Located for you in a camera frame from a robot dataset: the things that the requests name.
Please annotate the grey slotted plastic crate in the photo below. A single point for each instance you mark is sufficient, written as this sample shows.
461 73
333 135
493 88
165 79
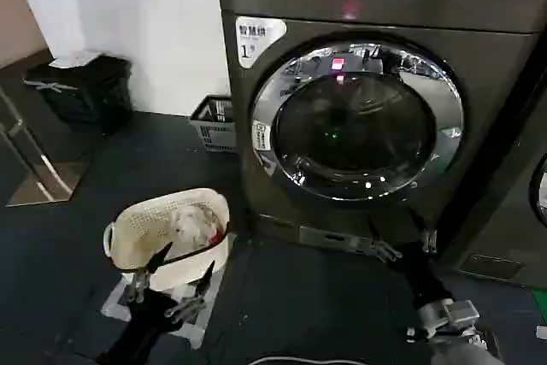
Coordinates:
215 125

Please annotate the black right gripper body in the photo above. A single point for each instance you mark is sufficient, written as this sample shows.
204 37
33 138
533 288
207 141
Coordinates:
421 275

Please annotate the cream perforated laundry basket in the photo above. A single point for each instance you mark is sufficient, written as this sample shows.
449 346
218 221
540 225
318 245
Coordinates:
141 228

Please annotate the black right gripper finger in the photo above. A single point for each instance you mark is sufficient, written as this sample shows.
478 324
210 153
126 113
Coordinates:
380 249
429 240

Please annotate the white paper sheet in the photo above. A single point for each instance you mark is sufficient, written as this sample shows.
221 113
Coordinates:
72 58

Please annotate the grey dryer with white label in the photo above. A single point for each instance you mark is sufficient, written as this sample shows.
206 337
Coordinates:
478 95

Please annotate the white garment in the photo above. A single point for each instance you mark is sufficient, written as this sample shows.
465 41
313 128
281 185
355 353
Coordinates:
190 224

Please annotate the green floor tape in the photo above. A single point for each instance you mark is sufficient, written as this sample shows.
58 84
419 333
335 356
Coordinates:
540 303

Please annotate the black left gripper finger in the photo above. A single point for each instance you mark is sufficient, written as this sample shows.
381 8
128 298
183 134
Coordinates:
205 281
157 261

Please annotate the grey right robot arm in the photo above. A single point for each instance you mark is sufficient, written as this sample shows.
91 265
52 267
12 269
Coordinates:
457 331

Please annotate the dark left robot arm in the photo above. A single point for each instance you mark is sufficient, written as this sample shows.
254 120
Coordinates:
132 348

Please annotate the metal stand with base plate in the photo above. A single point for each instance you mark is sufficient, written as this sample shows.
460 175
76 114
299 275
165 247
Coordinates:
34 155

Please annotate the grey dryer without label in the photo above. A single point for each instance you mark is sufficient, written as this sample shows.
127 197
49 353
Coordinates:
500 211

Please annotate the round glass dryer door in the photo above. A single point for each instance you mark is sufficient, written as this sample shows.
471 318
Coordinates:
354 117
539 198

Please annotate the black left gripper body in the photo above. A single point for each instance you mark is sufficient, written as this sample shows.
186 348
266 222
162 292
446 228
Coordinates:
151 311

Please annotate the red garment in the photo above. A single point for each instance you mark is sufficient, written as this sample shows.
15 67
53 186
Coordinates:
217 235

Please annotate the grey floor tape square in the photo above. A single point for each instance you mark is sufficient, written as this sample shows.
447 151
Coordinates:
113 307

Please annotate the black trash bin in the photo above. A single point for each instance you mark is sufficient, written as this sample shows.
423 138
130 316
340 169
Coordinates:
85 91

